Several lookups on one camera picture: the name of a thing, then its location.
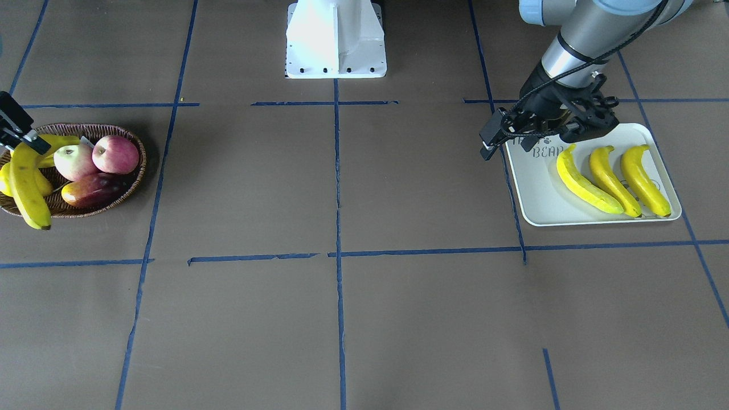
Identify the white rectangular tray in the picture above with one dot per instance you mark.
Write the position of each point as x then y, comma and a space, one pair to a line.
546, 201

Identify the brown wicker basket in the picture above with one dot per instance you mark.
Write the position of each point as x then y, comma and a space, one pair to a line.
89, 134

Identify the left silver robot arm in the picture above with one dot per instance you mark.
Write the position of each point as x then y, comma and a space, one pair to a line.
590, 33

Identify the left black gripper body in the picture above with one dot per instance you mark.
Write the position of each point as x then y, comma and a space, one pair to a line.
539, 97

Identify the red yellow mango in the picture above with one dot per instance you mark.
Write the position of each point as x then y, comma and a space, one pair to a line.
96, 190

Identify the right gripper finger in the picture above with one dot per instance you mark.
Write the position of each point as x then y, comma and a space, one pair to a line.
17, 127

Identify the pink red apple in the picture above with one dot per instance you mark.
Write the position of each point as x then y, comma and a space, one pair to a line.
115, 154

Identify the yellow starfruit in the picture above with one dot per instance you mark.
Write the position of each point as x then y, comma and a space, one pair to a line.
56, 142

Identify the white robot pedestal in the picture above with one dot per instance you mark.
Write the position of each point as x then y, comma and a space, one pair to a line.
335, 40

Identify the yellow lemon fruit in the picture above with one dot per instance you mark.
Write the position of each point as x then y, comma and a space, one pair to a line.
44, 185

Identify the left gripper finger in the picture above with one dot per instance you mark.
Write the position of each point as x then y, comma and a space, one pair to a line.
492, 134
585, 126

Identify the yellow banana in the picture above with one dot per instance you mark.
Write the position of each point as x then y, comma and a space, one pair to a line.
607, 180
648, 193
26, 193
582, 187

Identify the pale green apple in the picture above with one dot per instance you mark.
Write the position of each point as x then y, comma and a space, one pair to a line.
74, 162

